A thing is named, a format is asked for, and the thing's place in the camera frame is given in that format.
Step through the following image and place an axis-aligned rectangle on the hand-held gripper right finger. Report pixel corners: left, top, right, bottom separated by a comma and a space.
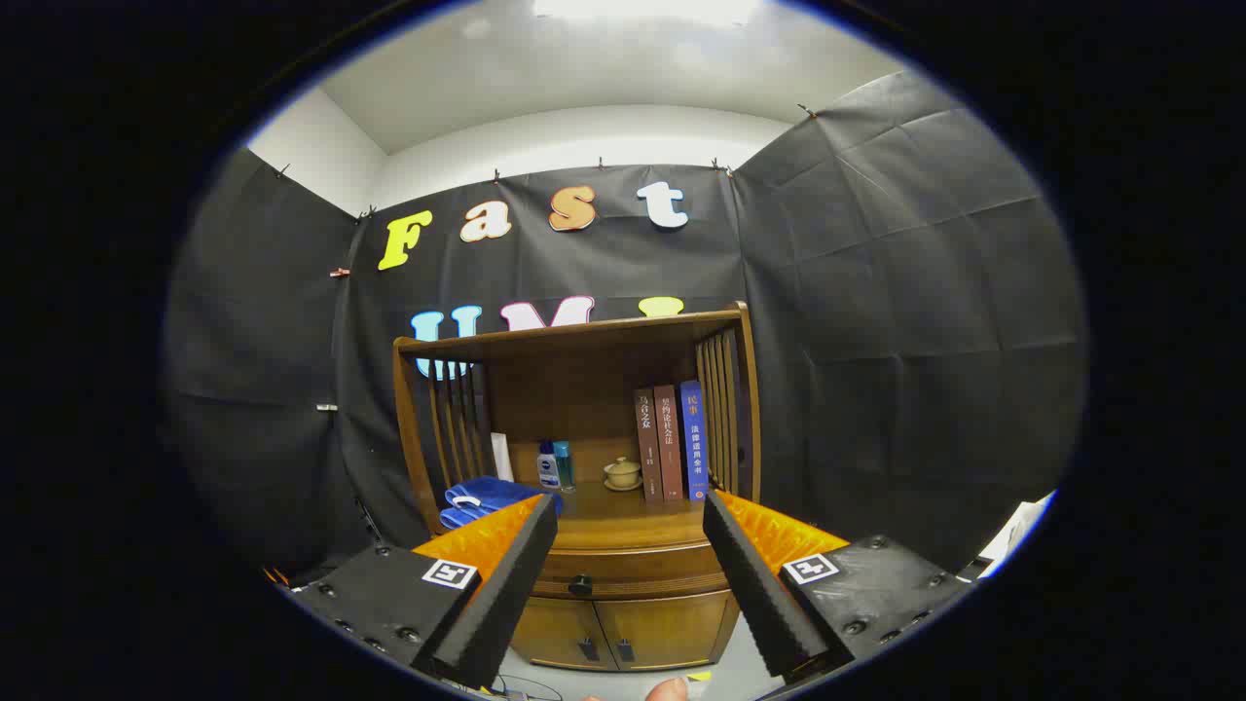
703, 490, 974, 683

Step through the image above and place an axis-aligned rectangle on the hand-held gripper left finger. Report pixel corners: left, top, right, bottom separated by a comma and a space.
292, 494, 560, 690

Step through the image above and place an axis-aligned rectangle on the wooden drawer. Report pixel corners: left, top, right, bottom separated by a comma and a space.
535, 543, 729, 599

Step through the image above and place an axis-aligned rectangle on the wooden cabinet door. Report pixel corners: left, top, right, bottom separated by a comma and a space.
511, 596, 619, 673
594, 589, 741, 671

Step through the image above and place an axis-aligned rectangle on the wooden countertop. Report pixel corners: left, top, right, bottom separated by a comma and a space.
443, 480, 726, 552

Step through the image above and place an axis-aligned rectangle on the wooden cabinet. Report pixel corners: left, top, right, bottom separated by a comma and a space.
392, 301, 762, 673

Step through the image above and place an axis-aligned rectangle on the folded blue towel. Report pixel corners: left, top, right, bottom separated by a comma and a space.
439, 475, 564, 532

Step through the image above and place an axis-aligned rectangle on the blue book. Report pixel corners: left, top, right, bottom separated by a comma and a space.
678, 380, 710, 502

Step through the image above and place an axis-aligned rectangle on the reddish brown book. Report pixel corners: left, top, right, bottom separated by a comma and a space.
652, 384, 685, 503

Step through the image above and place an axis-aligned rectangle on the white plastic object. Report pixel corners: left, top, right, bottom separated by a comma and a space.
973, 492, 1058, 581

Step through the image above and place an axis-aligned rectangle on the black backdrop cloth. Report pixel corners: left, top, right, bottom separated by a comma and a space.
164, 70, 1088, 585

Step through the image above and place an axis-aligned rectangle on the thin floor cable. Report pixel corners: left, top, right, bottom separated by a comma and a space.
492, 675, 566, 701

